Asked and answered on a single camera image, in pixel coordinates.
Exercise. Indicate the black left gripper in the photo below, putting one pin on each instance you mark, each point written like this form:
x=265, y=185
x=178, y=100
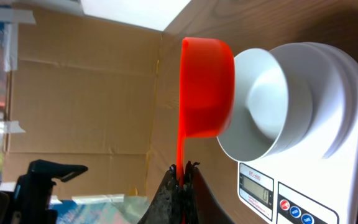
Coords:
x=30, y=199

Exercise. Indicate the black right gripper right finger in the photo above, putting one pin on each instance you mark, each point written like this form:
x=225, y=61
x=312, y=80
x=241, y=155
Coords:
x=199, y=203

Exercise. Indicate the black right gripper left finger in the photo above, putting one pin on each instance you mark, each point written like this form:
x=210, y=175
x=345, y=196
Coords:
x=166, y=206

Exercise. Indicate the white digital kitchen scale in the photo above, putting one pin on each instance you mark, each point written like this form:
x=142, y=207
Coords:
x=315, y=181

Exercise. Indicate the brown cardboard panel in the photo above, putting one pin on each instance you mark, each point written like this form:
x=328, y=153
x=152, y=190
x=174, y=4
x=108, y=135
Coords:
x=83, y=93

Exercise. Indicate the grey-green plastic bowl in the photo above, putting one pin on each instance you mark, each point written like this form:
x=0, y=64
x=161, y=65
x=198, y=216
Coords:
x=272, y=109

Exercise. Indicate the red plastic scoop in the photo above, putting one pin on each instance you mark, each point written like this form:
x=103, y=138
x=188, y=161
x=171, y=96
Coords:
x=206, y=92

